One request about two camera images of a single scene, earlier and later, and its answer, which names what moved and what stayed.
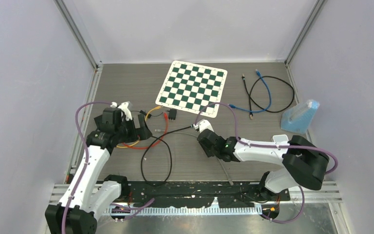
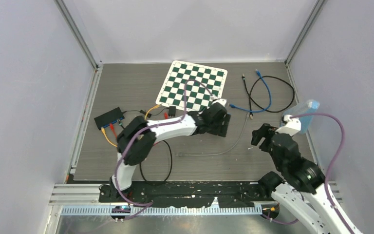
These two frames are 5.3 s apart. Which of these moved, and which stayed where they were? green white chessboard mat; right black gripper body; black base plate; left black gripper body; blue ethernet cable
Moved: left black gripper body; right black gripper body
Stayed: blue ethernet cable; black base plate; green white chessboard mat
